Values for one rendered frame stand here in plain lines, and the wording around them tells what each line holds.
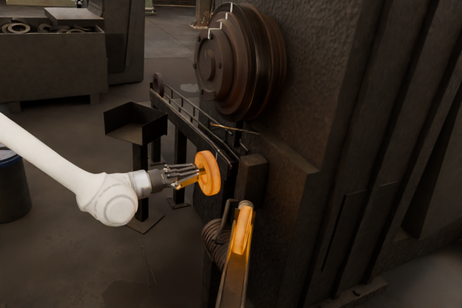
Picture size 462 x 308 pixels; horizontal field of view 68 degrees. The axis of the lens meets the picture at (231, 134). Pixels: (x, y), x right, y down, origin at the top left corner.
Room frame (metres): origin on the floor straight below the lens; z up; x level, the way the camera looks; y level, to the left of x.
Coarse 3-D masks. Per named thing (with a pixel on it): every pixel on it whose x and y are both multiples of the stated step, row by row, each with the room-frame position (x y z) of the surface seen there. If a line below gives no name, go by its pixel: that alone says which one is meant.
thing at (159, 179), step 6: (150, 174) 0.89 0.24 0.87; (156, 174) 0.89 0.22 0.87; (162, 174) 0.93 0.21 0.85; (156, 180) 0.87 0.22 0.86; (162, 180) 0.89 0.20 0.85; (168, 180) 0.90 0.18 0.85; (174, 180) 0.90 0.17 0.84; (156, 186) 0.87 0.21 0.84; (162, 186) 0.88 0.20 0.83; (168, 186) 0.88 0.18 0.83
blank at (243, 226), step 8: (248, 208) 0.88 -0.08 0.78; (240, 216) 0.84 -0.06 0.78; (248, 216) 0.85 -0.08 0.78; (240, 224) 0.82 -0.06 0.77; (248, 224) 0.89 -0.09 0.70; (240, 232) 0.80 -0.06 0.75; (248, 232) 0.90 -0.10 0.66; (240, 240) 0.79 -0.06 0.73; (232, 248) 0.79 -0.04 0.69; (240, 248) 0.79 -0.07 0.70
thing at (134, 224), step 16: (112, 112) 1.66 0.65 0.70; (128, 112) 1.77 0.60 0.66; (144, 112) 1.75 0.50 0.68; (160, 112) 1.70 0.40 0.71; (112, 128) 1.66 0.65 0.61; (128, 128) 1.71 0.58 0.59; (144, 128) 1.52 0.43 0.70; (160, 128) 1.63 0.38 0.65; (144, 144) 1.51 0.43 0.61; (144, 160) 1.63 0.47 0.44; (144, 208) 1.62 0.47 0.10; (128, 224) 1.57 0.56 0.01; (144, 224) 1.58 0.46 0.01
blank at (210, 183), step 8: (200, 152) 1.01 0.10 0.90; (208, 152) 1.00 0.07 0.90; (200, 160) 1.00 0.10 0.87; (208, 160) 0.96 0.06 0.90; (208, 168) 0.94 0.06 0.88; (216, 168) 0.94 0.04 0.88; (200, 176) 1.00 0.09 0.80; (208, 176) 0.94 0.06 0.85; (216, 176) 0.93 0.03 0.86; (200, 184) 1.00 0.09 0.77; (208, 184) 0.94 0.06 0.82; (216, 184) 0.92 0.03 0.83; (208, 192) 0.94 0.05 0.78; (216, 192) 0.94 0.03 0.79
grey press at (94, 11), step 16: (96, 0) 3.98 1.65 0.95; (112, 0) 3.87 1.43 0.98; (128, 0) 3.98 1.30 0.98; (144, 0) 4.12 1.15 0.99; (48, 16) 3.84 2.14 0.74; (64, 16) 3.62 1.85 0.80; (80, 16) 3.72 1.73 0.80; (96, 16) 3.82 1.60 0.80; (112, 16) 3.87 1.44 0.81; (128, 16) 3.98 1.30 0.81; (144, 16) 4.12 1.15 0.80; (112, 32) 3.86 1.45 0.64; (128, 32) 3.95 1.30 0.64; (112, 48) 3.84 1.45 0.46; (128, 48) 3.94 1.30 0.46; (112, 64) 3.84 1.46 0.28; (128, 64) 3.94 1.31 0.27; (112, 80) 3.84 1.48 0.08; (128, 80) 3.96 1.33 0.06
